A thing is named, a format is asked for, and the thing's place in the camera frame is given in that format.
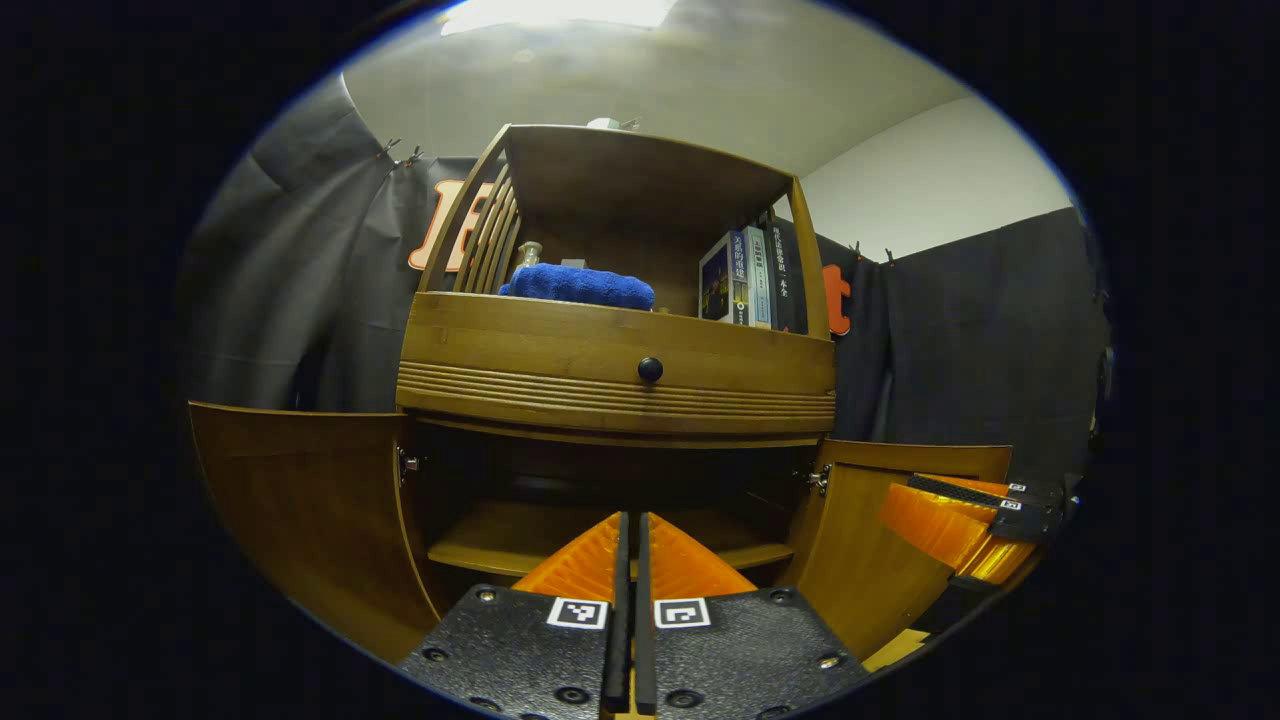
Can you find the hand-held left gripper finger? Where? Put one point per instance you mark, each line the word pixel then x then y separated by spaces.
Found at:
pixel 622 620
pixel 645 620

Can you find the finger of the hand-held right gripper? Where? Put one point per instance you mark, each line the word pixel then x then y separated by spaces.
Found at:
pixel 960 487
pixel 940 530

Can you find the wooden shoe cabinet door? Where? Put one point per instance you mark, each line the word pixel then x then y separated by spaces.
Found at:
pixel 850 570
pixel 300 500

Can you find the wooden double-door shoe cabinet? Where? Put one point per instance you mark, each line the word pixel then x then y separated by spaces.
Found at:
pixel 560 340

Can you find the metal door hinge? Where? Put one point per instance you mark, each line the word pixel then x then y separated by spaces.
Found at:
pixel 408 465
pixel 815 480

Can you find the black round drawer knob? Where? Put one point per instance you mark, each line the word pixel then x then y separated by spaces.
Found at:
pixel 650 369

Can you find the wooden ribbed drawer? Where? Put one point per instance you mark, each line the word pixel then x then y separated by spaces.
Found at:
pixel 540 345

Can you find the light grey book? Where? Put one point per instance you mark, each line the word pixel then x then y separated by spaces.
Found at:
pixel 758 280

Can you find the blue folded towel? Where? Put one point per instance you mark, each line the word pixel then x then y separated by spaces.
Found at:
pixel 580 287

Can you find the small pale bottle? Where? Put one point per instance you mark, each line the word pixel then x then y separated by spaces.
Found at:
pixel 529 258

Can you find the black backdrop cloth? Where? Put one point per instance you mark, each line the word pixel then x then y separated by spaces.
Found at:
pixel 300 300

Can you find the small white object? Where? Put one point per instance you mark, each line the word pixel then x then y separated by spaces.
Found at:
pixel 612 124

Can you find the metal cloth clip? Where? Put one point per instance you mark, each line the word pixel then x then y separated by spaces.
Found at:
pixel 412 156
pixel 389 148

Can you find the ceiling light panel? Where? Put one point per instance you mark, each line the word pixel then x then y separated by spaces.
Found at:
pixel 560 12

